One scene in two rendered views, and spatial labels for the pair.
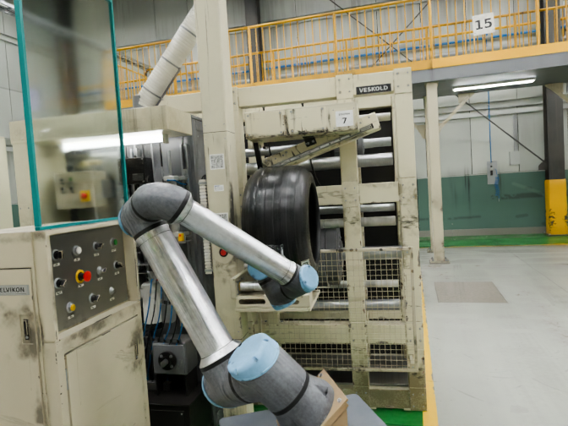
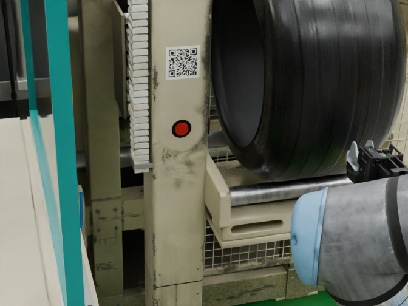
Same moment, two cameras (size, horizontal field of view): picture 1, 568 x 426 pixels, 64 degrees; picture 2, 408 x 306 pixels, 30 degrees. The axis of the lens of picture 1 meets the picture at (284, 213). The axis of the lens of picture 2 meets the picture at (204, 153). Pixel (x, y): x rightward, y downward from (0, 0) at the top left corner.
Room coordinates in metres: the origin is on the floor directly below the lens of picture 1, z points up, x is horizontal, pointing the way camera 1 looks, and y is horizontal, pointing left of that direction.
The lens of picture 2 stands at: (0.86, 0.99, 1.84)
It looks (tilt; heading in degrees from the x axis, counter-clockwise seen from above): 29 degrees down; 331
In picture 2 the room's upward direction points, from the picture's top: 2 degrees clockwise
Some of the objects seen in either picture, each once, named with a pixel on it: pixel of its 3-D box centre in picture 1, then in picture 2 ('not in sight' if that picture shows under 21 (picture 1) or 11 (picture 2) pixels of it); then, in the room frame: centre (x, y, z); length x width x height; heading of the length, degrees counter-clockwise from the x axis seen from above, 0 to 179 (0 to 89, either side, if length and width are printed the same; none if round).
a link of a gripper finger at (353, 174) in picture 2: not in sight; (359, 173); (1.90, 0.07, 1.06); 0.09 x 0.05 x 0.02; 168
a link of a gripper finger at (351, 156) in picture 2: not in sight; (353, 153); (1.94, 0.05, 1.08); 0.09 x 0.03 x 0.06; 168
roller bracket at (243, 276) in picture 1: (245, 280); (202, 168); (2.29, 0.22, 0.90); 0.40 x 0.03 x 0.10; 168
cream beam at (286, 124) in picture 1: (303, 123); not in sight; (2.52, -0.14, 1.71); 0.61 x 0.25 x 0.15; 78
